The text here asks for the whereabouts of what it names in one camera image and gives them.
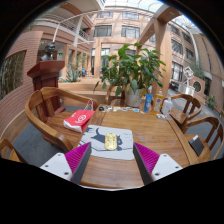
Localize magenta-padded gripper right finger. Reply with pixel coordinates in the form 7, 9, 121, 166
132, 142, 184, 186

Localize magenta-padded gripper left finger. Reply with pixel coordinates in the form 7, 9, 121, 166
39, 142, 93, 185

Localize yellow computer mouse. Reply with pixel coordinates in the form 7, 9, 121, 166
104, 132, 118, 152

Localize grey cat-print mouse pad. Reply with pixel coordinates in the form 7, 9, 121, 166
78, 124, 135, 161

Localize black box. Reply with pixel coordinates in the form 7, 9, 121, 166
188, 134, 205, 157

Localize wooden armchair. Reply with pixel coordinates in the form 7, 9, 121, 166
0, 138, 26, 164
105, 89, 127, 108
166, 93, 203, 129
24, 86, 99, 154
181, 115, 224, 163

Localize red paper bag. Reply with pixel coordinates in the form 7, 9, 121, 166
63, 99, 96, 134

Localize blue tube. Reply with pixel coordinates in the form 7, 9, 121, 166
143, 93, 154, 113

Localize yellow flowering plant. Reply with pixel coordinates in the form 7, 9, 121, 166
205, 94, 217, 110

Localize white abstract sculpture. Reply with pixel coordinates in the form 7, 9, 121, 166
178, 65, 196, 97

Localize dark red wooden podium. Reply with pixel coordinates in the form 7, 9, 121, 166
27, 60, 67, 116

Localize spiky green plant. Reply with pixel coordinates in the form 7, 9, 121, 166
63, 66, 83, 84

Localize potted green leafy plant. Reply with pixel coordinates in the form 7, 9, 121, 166
93, 42, 167, 108

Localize dark bust statue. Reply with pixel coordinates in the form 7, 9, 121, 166
40, 41, 57, 62

